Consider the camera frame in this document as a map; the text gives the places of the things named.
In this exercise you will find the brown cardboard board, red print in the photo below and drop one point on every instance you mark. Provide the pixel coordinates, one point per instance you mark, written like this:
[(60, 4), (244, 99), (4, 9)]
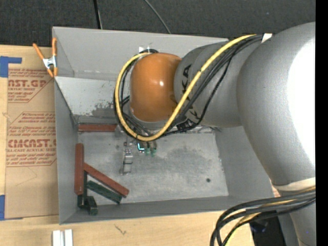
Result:
[(28, 127)]

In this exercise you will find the red-brown flat block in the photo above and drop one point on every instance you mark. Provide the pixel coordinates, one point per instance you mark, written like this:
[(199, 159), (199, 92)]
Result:
[(107, 180), (97, 127), (79, 168)]

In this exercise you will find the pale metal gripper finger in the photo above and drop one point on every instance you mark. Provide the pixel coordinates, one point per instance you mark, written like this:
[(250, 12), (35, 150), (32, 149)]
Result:
[(125, 169), (128, 155)]

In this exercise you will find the dark green flat block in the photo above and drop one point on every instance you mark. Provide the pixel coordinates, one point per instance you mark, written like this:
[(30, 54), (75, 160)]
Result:
[(105, 191), (82, 201), (92, 207)]

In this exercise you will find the grey metal bin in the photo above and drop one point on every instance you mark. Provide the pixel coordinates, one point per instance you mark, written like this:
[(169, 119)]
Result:
[(174, 168)]

